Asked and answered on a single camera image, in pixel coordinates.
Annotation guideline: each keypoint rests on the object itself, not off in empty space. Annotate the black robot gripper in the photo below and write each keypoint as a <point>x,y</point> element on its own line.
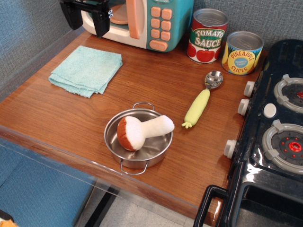
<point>100,10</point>

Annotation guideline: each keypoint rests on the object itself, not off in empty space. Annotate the light blue cloth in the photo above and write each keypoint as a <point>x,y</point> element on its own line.
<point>86,71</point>

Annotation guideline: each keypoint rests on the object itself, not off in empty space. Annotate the orange microwave turntable plate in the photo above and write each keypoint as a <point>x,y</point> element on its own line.
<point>119,14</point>

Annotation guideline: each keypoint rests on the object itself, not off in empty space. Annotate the toy microwave teal and cream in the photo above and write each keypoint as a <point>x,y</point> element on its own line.
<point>156,25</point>

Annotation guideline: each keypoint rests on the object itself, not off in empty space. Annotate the tomato sauce can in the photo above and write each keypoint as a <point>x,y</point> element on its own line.
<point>207,32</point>

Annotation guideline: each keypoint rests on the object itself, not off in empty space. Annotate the plush mushroom toy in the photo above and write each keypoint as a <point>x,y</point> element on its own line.
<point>132,133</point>

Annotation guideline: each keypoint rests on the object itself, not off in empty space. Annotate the pineapple slices can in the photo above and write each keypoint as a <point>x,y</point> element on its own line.
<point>242,52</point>

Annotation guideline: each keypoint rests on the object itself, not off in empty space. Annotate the orange object at corner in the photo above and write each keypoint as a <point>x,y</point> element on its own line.
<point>6,220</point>

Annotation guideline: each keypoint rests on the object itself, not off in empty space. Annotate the black toy stove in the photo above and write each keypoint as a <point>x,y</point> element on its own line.
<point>265,186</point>

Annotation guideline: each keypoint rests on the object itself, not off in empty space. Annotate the spoon with green handle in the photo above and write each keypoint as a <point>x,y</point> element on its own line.
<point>212,80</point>

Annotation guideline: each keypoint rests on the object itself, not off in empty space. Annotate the steel pot with handles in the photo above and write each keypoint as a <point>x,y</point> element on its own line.
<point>153,151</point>

